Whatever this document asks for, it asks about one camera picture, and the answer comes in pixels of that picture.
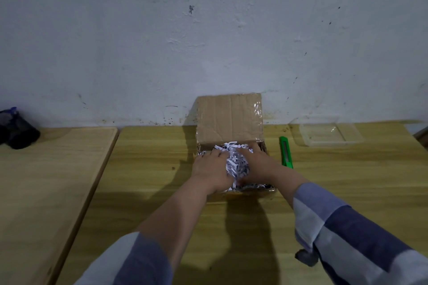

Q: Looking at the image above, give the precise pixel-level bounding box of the person's left hand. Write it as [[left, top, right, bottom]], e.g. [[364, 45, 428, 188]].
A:
[[191, 149, 233, 194]]

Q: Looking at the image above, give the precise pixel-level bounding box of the person's right hand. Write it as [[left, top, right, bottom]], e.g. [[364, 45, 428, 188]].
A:
[[235, 143, 291, 187]]

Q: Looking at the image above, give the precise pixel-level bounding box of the shredded white paper filling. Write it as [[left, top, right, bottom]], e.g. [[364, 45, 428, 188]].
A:
[[197, 141, 275, 192]]

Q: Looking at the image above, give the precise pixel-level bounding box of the person's left forearm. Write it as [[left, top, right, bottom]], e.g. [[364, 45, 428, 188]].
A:
[[75, 179, 218, 285]]

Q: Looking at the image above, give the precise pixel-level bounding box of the person's right forearm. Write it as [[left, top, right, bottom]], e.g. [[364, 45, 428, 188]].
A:
[[272, 173, 428, 285]]

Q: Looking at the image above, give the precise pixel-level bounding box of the brown cardboard box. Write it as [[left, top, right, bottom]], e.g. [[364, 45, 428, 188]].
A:
[[193, 93, 278, 199]]

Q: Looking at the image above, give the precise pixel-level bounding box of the green utility knife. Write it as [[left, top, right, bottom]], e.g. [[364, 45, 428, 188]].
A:
[[279, 136, 294, 169]]

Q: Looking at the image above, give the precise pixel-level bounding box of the clear plastic container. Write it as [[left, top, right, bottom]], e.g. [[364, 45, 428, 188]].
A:
[[290, 115, 366, 147]]

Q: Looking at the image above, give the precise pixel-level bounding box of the black pouch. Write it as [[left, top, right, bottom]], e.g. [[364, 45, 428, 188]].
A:
[[0, 107, 41, 150]]

